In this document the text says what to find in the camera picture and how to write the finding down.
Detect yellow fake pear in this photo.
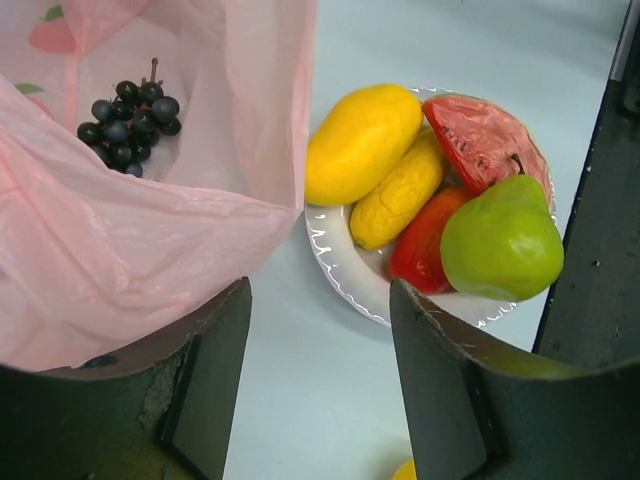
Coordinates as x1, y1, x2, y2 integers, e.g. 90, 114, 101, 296
391, 459, 417, 480

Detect fake watermelon slice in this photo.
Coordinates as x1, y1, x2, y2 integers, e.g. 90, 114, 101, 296
422, 93, 552, 203

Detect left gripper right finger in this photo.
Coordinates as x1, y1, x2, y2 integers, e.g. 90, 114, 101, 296
389, 280, 639, 479

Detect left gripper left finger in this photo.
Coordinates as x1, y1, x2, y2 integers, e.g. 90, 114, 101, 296
1, 279, 252, 479

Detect yellow fake mango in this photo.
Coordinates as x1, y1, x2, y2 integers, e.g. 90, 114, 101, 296
305, 84, 423, 206

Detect red orange fake mango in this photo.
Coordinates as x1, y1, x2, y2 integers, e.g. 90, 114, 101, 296
389, 187, 471, 295

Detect pink plastic bag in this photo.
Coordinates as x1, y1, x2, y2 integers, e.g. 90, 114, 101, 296
1, 1, 317, 371

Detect small green fake fruit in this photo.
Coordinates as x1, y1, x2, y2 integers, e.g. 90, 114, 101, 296
440, 154, 564, 303

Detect yellow fake lemon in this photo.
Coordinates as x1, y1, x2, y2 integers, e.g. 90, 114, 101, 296
349, 127, 450, 250

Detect white paper plate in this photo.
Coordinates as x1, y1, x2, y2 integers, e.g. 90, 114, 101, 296
305, 87, 555, 326

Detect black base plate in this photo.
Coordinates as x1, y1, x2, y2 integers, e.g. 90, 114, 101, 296
533, 1, 639, 369

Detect black fake grapes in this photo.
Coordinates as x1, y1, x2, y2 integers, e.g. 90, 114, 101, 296
76, 57, 182, 178

